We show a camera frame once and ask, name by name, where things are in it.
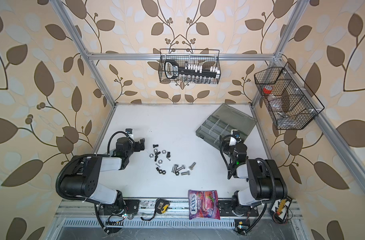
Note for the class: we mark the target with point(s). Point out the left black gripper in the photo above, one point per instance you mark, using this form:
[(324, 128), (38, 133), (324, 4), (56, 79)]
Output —
[(140, 144)]

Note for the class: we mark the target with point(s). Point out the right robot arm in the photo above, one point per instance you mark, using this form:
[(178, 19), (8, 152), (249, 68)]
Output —
[(265, 184)]

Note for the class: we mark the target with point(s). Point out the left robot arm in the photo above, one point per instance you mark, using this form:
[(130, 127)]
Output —
[(79, 178)]

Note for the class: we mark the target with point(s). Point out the black hex nut pair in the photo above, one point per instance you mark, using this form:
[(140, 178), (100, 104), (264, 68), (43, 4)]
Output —
[(160, 171)]

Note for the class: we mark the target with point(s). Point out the grey plastic organizer box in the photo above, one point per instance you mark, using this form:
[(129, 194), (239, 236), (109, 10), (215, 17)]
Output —
[(222, 122)]

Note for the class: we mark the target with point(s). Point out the purple Fox's candy bag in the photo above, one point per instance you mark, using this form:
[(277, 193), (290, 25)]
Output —
[(203, 204)]

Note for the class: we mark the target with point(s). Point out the yellow black tape measure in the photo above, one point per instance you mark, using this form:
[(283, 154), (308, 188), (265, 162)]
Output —
[(160, 207)]

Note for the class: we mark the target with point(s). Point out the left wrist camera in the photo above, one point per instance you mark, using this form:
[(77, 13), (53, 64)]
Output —
[(129, 133)]

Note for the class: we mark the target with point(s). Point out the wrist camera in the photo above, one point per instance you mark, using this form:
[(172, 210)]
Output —
[(129, 133), (235, 137)]

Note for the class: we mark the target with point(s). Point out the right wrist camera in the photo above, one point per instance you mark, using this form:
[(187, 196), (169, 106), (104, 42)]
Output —
[(235, 137)]

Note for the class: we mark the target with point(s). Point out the small electronics board with wires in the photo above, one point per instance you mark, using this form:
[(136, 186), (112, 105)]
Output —
[(281, 212)]

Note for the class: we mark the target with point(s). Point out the right wire basket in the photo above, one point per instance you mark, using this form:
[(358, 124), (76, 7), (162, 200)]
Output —
[(294, 104)]

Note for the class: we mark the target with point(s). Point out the wire basket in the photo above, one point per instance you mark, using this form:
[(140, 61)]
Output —
[(206, 57), (294, 104)]

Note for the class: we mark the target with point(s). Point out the back wire basket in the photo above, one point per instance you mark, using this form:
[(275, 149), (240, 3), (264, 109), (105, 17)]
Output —
[(206, 57)]

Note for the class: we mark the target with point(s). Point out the socket set on black rail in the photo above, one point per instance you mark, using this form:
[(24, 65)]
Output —
[(190, 73)]

